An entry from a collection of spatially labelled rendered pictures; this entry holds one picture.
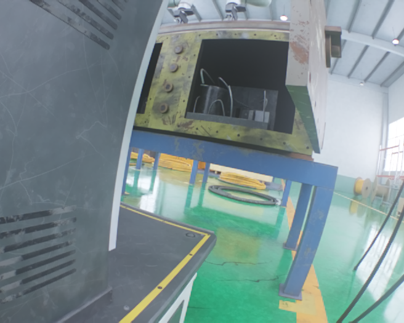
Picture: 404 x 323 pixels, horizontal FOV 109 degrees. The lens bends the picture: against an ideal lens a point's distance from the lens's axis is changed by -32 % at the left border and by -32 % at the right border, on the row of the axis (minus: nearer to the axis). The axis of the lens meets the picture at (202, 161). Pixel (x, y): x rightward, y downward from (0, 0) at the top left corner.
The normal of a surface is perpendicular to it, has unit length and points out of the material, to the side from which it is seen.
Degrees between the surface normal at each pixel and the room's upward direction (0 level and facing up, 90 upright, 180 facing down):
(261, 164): 90
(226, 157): 90
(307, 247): 90
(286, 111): 90
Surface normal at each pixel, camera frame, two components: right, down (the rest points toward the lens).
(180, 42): -0.37, -0.04
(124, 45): 0.94, 0.19
